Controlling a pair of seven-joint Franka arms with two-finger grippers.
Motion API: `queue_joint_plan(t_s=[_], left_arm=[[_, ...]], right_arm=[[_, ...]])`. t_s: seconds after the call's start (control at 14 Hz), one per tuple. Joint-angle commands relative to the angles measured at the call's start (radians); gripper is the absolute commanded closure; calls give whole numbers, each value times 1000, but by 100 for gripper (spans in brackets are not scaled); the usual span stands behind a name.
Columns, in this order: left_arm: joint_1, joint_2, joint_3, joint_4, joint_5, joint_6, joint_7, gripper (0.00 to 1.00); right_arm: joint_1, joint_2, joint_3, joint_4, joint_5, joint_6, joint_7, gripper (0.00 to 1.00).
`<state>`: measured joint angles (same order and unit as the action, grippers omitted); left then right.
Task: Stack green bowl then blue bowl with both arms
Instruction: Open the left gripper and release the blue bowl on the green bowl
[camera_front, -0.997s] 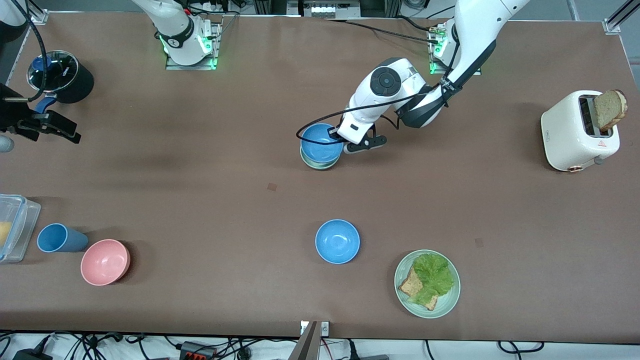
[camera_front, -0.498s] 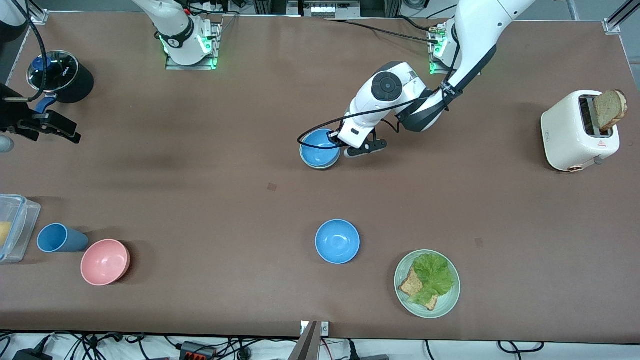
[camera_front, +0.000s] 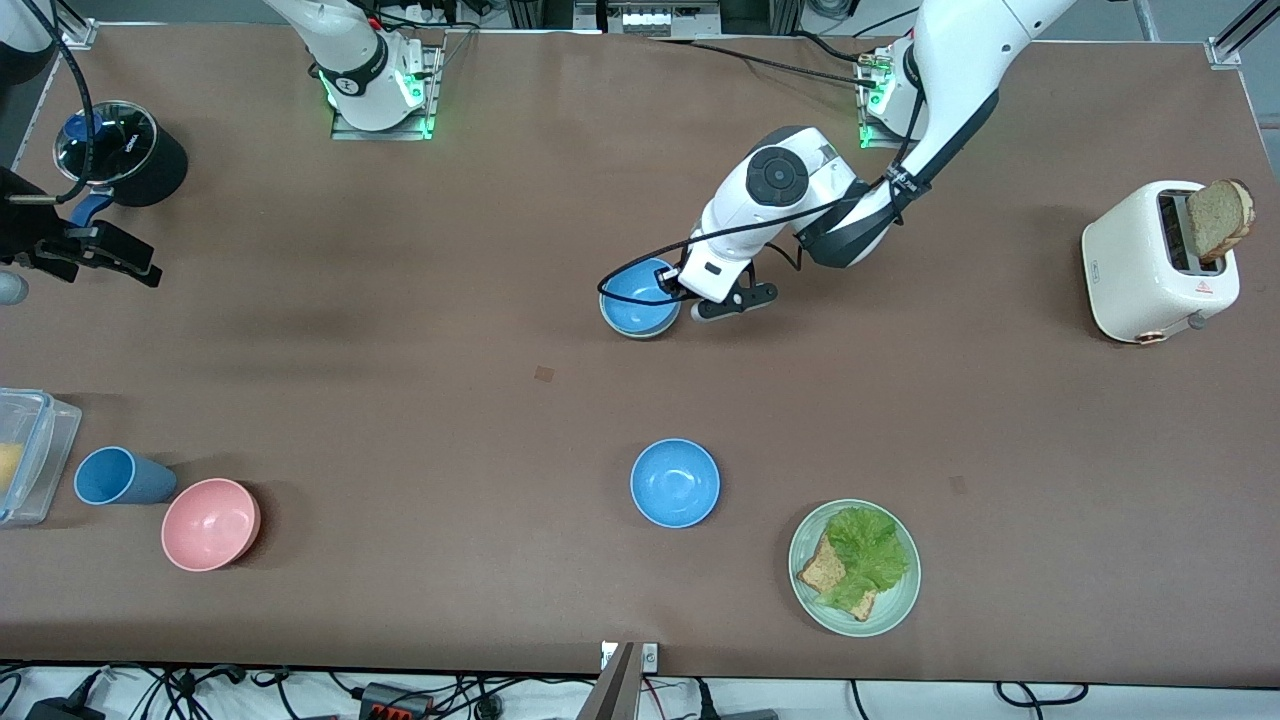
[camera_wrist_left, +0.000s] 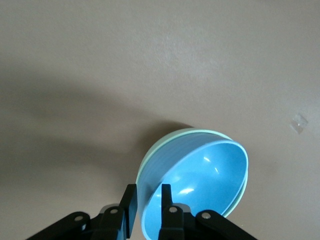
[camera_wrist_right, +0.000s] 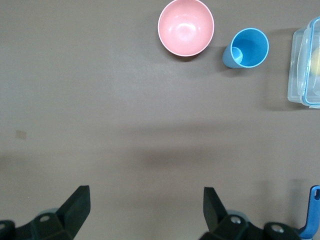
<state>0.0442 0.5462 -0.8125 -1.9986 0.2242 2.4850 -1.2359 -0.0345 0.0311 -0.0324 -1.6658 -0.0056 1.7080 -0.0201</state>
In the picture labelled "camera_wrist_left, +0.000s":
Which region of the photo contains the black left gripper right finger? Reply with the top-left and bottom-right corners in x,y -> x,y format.
158,183 -> 258,240

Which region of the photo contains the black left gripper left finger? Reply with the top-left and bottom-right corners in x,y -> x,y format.
24,184 -> 139,240

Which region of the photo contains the blue bowl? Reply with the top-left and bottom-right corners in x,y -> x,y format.
136,133 -> 250,240

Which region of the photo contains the small tape patch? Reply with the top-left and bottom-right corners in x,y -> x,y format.
289,112 -> 309,136

